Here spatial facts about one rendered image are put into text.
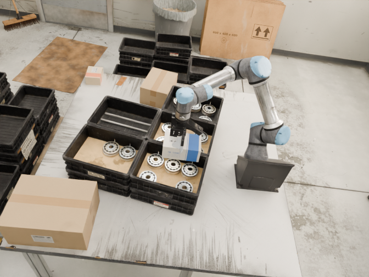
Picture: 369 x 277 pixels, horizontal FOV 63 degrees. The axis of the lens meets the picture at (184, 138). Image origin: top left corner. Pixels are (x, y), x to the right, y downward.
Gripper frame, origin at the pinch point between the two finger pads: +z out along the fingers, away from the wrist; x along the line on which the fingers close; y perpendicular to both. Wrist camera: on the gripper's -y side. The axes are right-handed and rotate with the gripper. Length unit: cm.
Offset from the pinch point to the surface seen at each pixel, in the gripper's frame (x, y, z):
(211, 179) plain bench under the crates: -9.6, -23.4, 40.9
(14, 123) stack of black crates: -56, 132, 61
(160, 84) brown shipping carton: -83, 20, 25
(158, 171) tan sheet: -0.6, 11.2, 27.6
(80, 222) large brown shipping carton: 41, 45, 20
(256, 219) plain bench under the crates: 16, -51, 41
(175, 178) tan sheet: 3.2, 0.9, 27.7
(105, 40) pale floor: -283, 119, 110
